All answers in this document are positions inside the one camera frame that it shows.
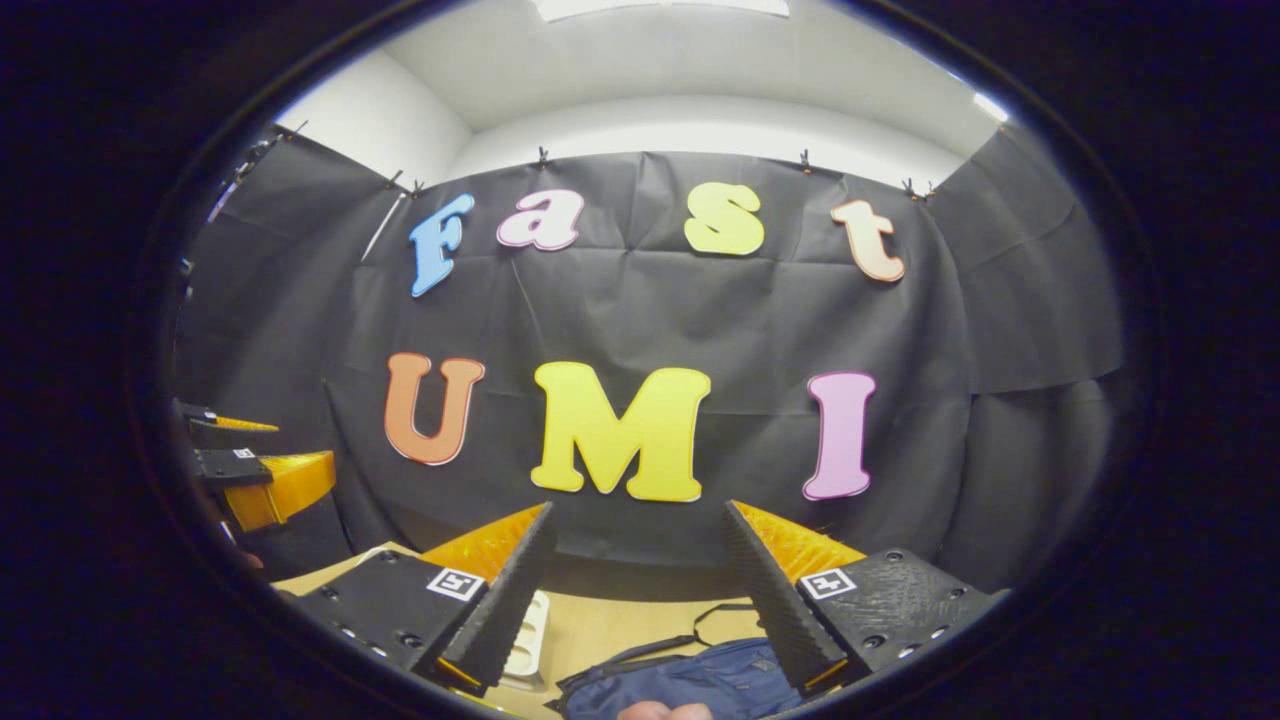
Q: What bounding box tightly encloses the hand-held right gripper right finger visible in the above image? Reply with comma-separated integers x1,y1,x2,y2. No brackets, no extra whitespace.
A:
722,500,1009,698

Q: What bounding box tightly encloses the ceiling light panel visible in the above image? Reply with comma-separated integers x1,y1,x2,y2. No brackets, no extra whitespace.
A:
530,0,791,21

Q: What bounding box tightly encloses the dark blue schoolbag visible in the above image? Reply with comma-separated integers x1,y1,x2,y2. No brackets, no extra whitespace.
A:
555,603,811,720

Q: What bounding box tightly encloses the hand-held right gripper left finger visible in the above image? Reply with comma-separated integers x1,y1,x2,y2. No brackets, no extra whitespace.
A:
290,502,559,698

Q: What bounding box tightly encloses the white plastic bookshelf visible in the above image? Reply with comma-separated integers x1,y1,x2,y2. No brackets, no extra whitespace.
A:
500,590,553,691

